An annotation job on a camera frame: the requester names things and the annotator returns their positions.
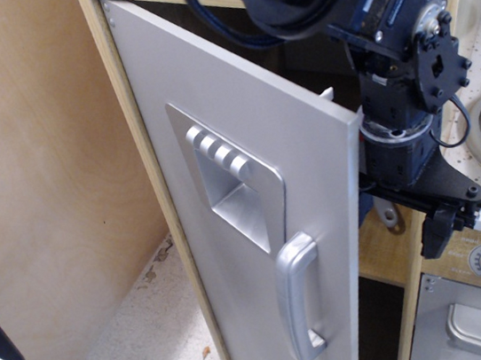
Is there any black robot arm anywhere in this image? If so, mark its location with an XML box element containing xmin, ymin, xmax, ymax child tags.
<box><xmin>185</xmin><ymin>0</ymin><xmax>481</xmax><ymax>260</ymax></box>

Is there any silver oven door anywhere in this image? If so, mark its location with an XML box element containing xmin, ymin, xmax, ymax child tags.
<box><xmin>410</xmin><ymin>274</ymin><xmax>481</xmax><ymax>360</ymax></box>

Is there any red toy pan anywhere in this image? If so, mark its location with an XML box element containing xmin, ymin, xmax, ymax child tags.
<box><xmin>374</xmin><ymin>197</ymin><xmax>400</xmax><ymax>231</ymax></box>

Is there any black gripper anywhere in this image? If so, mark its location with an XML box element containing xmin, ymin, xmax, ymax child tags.
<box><xmin>358</xmin><ymin>115</ymin><xmax>481</xmax><ymax>260</ymax></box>

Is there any silver toy fridge door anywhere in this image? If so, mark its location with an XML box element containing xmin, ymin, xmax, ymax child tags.
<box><xmin>104</xmin><ymin>0</ymin><xmax>359</xmax><ymax>360</ymax></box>

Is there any wooden toy kitchen frame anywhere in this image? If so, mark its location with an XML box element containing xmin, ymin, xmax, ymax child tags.
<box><xmin>79</xmin><ymin>0</ymin><xmax>481</xmax><ymax>360</ymax></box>

